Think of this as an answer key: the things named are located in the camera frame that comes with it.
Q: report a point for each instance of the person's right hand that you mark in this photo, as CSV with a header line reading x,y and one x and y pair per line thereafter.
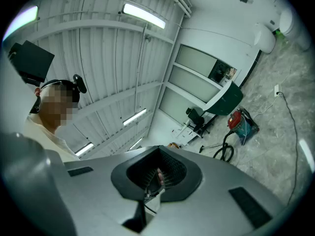
x,y
161,177

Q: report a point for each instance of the metal vacuum wand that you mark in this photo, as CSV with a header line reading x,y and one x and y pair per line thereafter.
x,y
211,146

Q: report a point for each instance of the red teal canister vacuum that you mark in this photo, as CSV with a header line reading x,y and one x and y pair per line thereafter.
x,y
240,124

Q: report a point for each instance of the long ceiling light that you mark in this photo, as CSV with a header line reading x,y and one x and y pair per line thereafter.
x,y
134,117
84,149
144,15
23,21
135,143

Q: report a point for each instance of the white low table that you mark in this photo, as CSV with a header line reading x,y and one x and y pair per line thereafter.
x,y
183,133

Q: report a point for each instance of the black office chair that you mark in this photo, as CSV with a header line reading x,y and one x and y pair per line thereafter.
x,y
197,119

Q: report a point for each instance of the dark green white cabinet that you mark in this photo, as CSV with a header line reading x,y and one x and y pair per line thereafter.
x,y
227,99

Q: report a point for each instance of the person's cream shirt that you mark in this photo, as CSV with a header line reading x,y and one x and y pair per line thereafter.
x,y
49,141

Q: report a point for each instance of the person's head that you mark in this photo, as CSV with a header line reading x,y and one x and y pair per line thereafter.
x,y
53,107

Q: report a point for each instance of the white power socket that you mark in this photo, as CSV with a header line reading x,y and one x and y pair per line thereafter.
x,y
277,90

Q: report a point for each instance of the black flat monitor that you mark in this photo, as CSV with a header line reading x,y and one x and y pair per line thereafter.
x,y
33,60

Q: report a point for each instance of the white beanbag seat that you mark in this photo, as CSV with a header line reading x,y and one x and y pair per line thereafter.
x,y
265,38
294,28

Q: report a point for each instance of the frosted glass window wall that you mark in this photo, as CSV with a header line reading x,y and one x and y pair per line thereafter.
x,y
192,80

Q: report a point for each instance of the black head-mounted camera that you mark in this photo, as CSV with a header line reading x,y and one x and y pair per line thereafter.
x,y
80,83

